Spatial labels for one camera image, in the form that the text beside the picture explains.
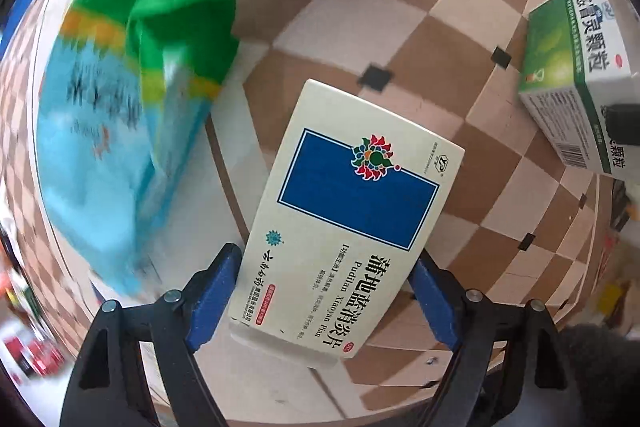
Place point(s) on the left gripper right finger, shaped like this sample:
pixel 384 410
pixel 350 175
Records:
pixel 507 366

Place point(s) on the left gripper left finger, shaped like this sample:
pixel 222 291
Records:
pixel 108 386

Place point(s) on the cream box blue rectangle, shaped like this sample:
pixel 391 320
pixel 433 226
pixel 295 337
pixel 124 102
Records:
pixel 352 196

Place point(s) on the blue green plastic bag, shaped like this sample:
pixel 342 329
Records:
pixel 127 88

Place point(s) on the green white medicine box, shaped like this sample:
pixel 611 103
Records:
pixel 580 83

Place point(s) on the checkered table mat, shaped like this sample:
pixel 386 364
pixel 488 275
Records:
pixel 518 223

